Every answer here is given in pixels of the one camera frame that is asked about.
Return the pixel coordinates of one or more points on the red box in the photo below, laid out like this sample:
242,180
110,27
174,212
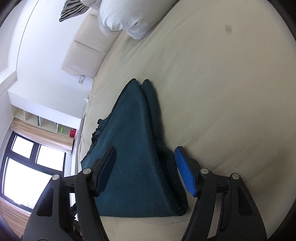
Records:
73,133

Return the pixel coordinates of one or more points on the zebra print pillow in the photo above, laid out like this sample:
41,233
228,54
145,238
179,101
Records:
71,10

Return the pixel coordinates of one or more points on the dark patterned flat item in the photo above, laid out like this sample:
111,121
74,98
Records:
38,121

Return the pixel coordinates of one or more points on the black framed window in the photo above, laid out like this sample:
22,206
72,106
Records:
23,166

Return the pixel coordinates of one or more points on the wall switch panel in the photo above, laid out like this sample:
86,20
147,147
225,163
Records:
81,80

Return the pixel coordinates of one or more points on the beige padded headboard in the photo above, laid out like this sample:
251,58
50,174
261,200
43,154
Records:
85,55

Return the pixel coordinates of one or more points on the green lidded container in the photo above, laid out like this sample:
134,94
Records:
61,130

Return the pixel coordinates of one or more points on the dark green knit sweater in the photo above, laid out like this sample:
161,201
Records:
131,143

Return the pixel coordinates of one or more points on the white folded duvet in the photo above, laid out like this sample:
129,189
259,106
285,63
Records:
124,16

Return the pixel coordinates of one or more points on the beige curtain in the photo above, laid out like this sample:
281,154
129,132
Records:
41,135

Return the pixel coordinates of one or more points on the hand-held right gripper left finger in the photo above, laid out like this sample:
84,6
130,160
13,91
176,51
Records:
106,166

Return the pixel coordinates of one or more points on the white open shelf unit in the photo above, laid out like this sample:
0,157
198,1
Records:
46,120

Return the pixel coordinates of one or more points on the bed with beige sheet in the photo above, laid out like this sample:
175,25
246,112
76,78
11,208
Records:
219,92

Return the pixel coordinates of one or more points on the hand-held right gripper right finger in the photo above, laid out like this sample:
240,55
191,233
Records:
185,171

